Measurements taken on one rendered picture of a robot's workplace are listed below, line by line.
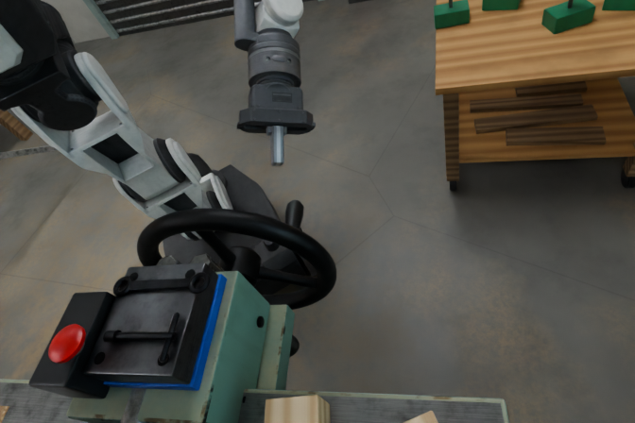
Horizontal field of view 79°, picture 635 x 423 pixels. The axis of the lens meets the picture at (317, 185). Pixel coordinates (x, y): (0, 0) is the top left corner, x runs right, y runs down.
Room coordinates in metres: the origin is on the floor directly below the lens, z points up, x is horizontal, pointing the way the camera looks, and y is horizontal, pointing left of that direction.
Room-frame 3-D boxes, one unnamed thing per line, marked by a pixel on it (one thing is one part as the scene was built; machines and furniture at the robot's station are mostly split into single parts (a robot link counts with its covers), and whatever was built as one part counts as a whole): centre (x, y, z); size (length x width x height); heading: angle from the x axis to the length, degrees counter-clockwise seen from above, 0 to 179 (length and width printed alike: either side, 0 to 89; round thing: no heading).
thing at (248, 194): (1.02, 0.43, 0.19); 0.64 x 0.52 x 0.33; 7
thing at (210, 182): (1.05, 0.43, 0.28); 0.21 x 0.20 x 0.13; 7
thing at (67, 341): (0.18, 0.24, 1.02); 0.03 x 0.03 x 0.01
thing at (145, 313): (0.20, 0.20, 0.99); 0.13 x 0.11 x 0.06; 67
